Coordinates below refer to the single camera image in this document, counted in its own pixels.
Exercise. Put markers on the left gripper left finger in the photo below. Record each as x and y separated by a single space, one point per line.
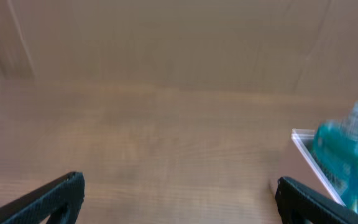
58 201

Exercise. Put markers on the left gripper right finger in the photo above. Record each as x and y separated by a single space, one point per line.
298 203

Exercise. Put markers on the blue mouthwash bottle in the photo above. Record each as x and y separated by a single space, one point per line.
335 150

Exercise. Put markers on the white cardboard box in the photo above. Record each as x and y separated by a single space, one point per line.
297 162

